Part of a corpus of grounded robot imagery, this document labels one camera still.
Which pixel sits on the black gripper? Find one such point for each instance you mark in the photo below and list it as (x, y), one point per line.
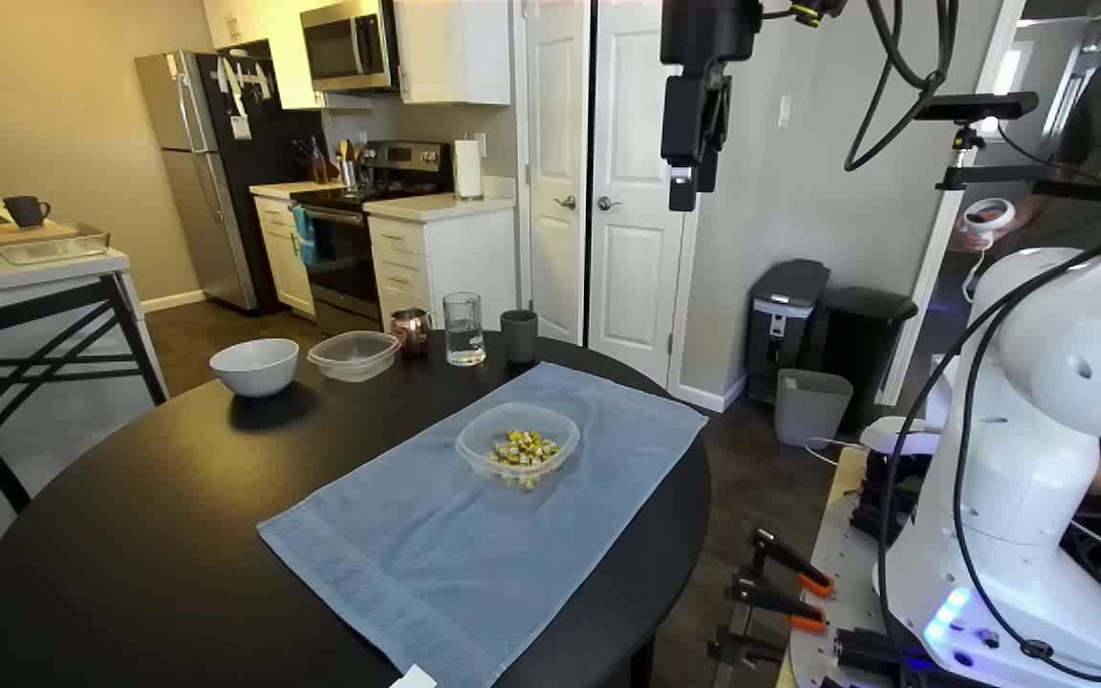
(706, 27)

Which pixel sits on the white handheld controller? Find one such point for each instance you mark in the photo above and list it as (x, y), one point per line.
(993, 214)

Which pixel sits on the yellow candies pile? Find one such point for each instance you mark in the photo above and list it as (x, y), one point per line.
(525, 449)

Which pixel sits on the clear plastic bowl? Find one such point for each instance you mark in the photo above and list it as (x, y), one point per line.
(479, 449)

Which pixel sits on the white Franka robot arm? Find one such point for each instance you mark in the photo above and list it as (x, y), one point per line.
(1048, 421)

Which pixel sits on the white paper towel roll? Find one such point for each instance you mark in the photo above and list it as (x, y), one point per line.
(469, 171)

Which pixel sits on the blue hanging dish towel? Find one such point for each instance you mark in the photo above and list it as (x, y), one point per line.
(302, 236)

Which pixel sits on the white ceramic bowl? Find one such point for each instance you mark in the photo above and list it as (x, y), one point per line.
(255, 365)

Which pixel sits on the black trash can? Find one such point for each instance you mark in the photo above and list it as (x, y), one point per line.
(785, 327)
(864, 344)

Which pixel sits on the dark grey cup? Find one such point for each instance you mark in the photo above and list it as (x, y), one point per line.
(523, 338)

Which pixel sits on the small grey bin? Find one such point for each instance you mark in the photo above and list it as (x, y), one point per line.
(812, 407)

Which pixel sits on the clear drinking glass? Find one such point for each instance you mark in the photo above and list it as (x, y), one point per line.
(463, 335)

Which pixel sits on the small dark candle jar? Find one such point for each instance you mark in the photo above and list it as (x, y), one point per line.
(409, 335)

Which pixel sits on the kitchen utensil holder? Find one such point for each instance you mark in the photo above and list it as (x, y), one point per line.
(351, 167)

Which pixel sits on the stainless steel microwave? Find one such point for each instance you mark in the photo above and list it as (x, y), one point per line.
(344, 47)

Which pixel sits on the black box with white top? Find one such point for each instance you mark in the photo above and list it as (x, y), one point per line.
(896, 482)

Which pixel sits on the empty clear plastic container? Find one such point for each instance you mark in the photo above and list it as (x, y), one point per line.
(351, 353)

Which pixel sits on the black orange bar clamp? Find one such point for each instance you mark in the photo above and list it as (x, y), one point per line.
(744, 649)
(783, 602)
(789, 561)

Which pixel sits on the stainless steel refrigerator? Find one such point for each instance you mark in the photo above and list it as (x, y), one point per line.
(212, 203)

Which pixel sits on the glass baking dish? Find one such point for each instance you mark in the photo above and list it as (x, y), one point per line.
(52, 246)

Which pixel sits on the dark mug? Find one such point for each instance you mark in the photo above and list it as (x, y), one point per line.
(27, 212)

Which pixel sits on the white light switch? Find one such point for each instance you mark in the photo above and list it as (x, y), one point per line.
(783, 107)

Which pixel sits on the white wall cabinet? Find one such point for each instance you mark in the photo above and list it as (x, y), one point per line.
(454, 50)
(266, 41)

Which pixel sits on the black camera stand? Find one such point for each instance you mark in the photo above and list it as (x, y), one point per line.
(966, 158)

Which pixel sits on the black stereo camera bar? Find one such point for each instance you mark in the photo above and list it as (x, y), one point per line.
(971, 106)

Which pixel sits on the white top black frame table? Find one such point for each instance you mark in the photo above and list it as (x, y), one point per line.
(27, 290)

